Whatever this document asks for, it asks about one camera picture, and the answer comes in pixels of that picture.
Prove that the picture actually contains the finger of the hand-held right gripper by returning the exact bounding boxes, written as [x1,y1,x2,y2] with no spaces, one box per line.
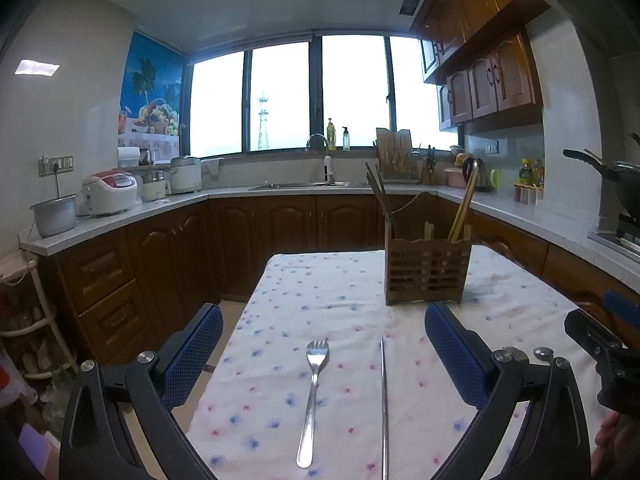
[601,289,640,318]
[564,307,624,362]

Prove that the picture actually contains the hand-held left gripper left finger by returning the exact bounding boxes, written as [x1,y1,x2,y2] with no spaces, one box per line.
[59,303,224,480]

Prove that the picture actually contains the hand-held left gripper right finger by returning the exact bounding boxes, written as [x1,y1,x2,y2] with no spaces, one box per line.
[424,302,594,480]

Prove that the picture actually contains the metal chopstick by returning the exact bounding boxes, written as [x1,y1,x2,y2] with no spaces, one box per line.
[379,336,390,480]

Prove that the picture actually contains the wooden utensil holder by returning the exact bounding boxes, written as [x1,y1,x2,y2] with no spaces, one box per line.
[384,192,473,306]

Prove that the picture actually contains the person's right hand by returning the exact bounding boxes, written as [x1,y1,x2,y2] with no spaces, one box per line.
[592,410,640,480]

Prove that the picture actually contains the gas stove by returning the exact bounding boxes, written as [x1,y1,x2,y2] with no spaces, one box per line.
[587,212,640,256]

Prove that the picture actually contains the floral white tablecloth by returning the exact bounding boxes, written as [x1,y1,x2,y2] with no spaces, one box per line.
[185,245,616,480]

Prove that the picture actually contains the black wok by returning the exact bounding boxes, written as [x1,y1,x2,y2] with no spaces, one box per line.
[562,132,640,221]

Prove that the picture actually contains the wooden base cabinets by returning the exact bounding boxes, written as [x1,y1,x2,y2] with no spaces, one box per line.
[37,192,640,366]

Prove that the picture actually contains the grey kitchen countertop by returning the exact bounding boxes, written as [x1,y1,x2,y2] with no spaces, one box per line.
[20,185,640,261]

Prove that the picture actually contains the spice jar rack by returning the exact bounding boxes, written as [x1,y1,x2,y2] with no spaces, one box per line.
[513,183,545,206]

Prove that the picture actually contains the white storage rack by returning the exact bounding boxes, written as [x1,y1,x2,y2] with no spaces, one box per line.
[0,255,81,376]

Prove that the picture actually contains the small white appliance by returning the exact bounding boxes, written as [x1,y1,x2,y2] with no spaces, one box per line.
[141,170,171,202]

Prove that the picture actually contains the white red rice cooker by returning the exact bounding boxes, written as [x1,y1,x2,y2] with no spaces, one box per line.
[81,170,138,217]

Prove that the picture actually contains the steel electric kettle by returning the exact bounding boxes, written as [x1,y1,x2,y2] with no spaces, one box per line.
[462,157,488,192]

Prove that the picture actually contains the dark wooden chopstick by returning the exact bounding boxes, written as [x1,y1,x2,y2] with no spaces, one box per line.
[372,160,397,221]
[365,162,393,223]

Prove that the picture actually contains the knife block with scissors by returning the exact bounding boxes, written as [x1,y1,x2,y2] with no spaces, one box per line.
[419,145,437,185]

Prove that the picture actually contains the metal inner pot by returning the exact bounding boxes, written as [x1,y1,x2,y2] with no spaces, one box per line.
[30,195,78,238]

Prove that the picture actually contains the wooden cutting board rack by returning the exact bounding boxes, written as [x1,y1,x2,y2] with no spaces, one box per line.
[374,128,418,183]

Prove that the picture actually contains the steel faucet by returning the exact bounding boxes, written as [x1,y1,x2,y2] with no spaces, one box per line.
[306,133,335,186]

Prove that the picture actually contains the kitchen window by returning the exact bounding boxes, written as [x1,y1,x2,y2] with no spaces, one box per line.
[182,32,463,158]

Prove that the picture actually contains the steel range hood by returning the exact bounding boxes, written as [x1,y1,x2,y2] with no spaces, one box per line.
[524,0,640,56]

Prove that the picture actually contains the ceiling light panel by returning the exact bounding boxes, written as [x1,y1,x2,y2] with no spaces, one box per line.
[15,59,61,77]

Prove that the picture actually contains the double wall socket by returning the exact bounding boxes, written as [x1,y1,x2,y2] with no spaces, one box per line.
[39,156,74,177]

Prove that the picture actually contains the wooden wall cabinets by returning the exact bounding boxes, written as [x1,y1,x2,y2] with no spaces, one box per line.
[412,0,551,133]

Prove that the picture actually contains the fruit wall poster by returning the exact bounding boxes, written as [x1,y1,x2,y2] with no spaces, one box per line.
[117,31,186,166]

